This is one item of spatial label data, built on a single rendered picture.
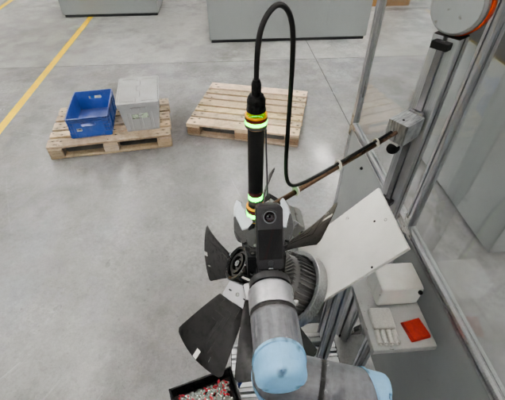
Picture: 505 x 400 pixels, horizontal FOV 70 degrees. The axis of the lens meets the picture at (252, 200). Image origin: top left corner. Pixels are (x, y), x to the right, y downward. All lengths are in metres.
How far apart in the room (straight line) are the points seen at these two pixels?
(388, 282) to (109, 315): 1.80
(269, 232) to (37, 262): 2.65
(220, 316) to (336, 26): 5.85
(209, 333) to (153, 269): 1.54
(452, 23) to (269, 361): 1.00
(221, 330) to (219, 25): 5.56
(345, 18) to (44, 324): 5.81
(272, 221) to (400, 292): 1.00
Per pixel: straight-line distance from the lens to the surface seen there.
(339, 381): 0.63
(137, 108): 3.78
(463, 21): 1.20
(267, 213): 0.59
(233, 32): 6.39
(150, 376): 2.37
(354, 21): 6.69
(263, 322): 0.55
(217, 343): 1.26
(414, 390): 1.93
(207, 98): 4.43
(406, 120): 1.24
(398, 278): 1.55
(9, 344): 2.80
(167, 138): 3.82
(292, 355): 0.53
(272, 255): 0.61
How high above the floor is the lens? 2.15
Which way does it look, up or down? 43 degrees down
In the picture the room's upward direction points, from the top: straight up
